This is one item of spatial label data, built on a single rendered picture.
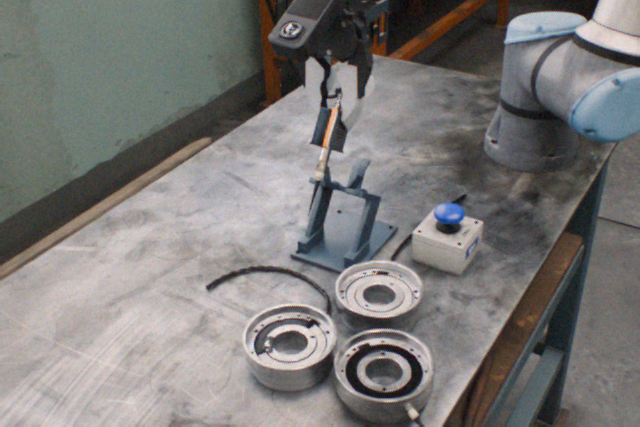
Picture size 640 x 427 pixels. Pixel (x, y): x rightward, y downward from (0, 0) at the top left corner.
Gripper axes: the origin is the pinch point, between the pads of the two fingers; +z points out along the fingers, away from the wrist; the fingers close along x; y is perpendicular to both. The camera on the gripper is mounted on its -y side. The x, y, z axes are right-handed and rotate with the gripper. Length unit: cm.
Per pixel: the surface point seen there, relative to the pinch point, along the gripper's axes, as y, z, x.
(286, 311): -16.1, 17.2, -3.0
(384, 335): -14.3, 17.0, -14.9
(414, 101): 49, 19, 11
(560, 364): 56, 76, -23
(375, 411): -23.7, 18.1, -18.7
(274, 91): 173, 88, 132
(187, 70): 135, 68, 146
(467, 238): 5.8, 15.3, -16.5
